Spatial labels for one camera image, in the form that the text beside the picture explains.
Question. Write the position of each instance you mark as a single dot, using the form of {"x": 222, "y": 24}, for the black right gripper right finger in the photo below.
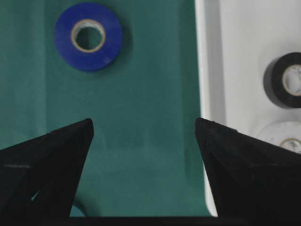
{"x": 250, "y": 179}

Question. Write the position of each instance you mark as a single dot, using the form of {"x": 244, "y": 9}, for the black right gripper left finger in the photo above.
{"x": 39, "y": 177}

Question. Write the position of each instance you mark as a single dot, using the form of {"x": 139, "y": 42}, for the white tape roll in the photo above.
{"x": 285, "y": 134}

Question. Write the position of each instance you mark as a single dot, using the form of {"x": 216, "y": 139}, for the black tape roll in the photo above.
{"x": 274, "y": 81}

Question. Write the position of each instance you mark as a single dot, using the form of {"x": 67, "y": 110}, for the white plastic tray case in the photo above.
{"x": 237, "y": 40}

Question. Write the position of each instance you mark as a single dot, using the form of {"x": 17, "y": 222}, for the blue tape roll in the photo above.
{"x": 88, "y": 36}

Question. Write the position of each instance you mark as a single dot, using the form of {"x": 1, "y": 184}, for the green table cloth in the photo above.
{"x": 144, "y": 159}

